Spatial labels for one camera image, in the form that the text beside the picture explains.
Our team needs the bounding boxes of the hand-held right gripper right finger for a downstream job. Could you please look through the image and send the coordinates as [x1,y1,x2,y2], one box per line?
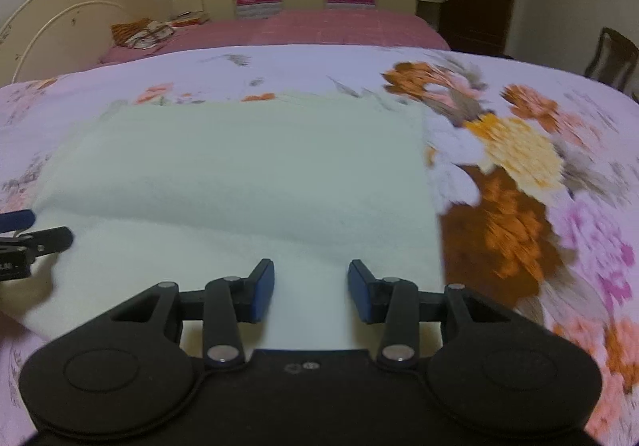
[347,258,516,371]

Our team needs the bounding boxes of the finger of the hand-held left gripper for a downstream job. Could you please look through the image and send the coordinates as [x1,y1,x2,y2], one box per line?
[0,209,37,233]
[0,226,75,258]

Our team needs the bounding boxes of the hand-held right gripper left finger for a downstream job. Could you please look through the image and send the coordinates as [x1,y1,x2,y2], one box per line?
[106,258,276,370]

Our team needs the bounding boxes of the cream knit sweater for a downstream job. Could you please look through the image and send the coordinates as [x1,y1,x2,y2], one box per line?
[0,93,448,353]

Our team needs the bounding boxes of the purple floral bedsheet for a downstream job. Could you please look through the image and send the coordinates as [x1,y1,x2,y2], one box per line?
[0,44,639,446]

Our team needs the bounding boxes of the cream arched headboard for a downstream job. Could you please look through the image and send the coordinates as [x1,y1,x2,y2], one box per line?
[0,0,167,86]

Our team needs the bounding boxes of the orange knitted cloth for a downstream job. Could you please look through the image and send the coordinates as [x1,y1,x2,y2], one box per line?
[110,18,153,46]

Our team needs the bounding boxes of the patterned cushion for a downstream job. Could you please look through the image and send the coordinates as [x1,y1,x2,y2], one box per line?
[124,22,177,51]

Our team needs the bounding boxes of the pink checked bedspread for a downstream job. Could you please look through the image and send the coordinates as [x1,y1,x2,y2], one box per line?
[99,9,451,66]

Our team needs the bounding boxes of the dark wooden chair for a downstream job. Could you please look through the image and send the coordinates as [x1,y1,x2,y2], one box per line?
[583,27,639,96]

